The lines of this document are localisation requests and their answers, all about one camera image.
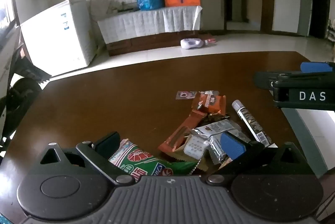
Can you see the red packet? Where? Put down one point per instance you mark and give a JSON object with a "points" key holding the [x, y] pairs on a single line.
{"points": [[212, 40]]}

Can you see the white purple bottle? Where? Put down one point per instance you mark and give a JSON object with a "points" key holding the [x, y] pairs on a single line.
{"points": [[191, 43]]}

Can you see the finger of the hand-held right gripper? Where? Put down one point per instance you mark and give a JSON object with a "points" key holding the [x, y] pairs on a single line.
{"points": [[314, 66], [263, 80]]}

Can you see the long orange snack packet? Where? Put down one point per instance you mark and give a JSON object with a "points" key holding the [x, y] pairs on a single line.
{"points": [[183, 129]]}

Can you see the silver snack packet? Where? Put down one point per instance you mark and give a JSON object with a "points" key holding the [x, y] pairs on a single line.
{"points": [[214, 127], [217, 149]]}

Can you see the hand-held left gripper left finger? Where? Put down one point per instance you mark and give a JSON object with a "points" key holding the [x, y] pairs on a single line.
{"points": [[107, 144]]}

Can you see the white chest freezer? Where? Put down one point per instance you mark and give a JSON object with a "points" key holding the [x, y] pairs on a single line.
{"points": [[57, 38]]}

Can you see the black white stick packet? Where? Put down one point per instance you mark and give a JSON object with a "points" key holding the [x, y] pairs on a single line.
{"points": [[248, 119]]}

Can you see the orange square snack packet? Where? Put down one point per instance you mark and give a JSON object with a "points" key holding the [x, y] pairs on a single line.
{"points": [[209, 104]]}

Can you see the green chip bag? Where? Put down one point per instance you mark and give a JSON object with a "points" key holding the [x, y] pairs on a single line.
{"points": [[141, 158]]}

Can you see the wooden kitchen counter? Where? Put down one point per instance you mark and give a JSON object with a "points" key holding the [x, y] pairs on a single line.
{"points": [[251, 6]]}

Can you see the tan snack packet white label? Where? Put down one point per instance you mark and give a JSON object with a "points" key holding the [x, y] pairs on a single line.
{"points": [[195, 148]]}

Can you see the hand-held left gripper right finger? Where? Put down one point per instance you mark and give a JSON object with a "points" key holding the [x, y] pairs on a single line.
{"points": [[233, 146]]}

